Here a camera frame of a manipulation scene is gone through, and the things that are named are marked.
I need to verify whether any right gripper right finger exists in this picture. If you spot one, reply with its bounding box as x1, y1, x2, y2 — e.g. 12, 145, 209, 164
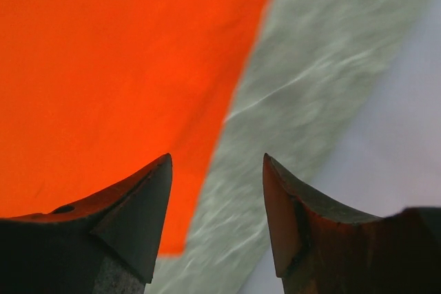
263, 155, 440, 294

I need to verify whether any orange t-shirt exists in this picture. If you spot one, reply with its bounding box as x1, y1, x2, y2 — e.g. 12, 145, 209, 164
1, 0, 268, 255

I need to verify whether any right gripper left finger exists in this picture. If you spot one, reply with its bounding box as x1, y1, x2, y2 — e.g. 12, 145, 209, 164
1, 154, 172, 294

